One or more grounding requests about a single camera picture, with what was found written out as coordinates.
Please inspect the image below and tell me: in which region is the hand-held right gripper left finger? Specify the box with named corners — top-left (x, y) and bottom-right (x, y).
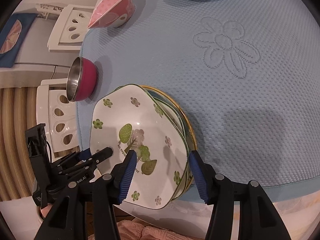
top-left (34, 151), bottom-right (138, 240)

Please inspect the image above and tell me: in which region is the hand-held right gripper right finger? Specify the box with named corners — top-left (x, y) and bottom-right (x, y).
top-left (188, 150), bottom-right (285, 240)

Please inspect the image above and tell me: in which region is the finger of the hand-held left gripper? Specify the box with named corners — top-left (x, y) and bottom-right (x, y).
top-left (60, 147), bottom-right (114, 178)
top-left (59, 149), bottom-right (91, 166)

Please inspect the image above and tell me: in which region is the blue leaf plate gold rim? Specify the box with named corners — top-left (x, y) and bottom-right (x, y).
top-left (144, 85), bottom-right (198, 188)

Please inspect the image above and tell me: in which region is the small forest print plate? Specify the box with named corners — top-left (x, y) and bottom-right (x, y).
top-left (89, 84), bottom-right (188, 209)

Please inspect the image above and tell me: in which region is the large forest print plate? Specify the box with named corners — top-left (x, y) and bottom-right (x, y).
top-left (141, 86), bottom-right (192, 195)

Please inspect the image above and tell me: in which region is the small steel bowl magenta outside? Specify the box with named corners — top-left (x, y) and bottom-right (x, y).
top-left (66, 57), bottom-right (99, 102)

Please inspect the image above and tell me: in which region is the pink polka dot bowl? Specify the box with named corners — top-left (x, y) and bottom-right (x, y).
top-left (87, 0), bottom-right (137, 29)

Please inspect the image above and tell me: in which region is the person's left hand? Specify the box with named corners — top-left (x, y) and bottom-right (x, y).
top-left (41, 204), bottom-right (55, 222)

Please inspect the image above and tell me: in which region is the beige striped rug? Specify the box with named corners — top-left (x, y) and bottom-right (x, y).
top-left (0, 87), bottom-right (60, 203)

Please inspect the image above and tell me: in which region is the white chair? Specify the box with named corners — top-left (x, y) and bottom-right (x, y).
top-left (36, 79), bottom-right (83, 153)
top-left (47, 4), bottom-right (103, 53)

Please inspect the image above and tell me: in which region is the light blue quilted mat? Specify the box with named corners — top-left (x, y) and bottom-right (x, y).
top-left (76, 0), bottom-right (320, 202)

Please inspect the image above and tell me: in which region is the grey refrigerator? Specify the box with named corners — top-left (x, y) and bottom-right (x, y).
top-left (0, 12), bottom-right (68, 88)

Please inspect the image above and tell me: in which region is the blue refrigerator cover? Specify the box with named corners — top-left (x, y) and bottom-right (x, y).
top-left (0, 14), bottom-right (38, 68)

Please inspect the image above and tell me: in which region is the white ornamental rack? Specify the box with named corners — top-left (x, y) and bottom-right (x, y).
top-left (36, 2), bottom-right (73, 20)

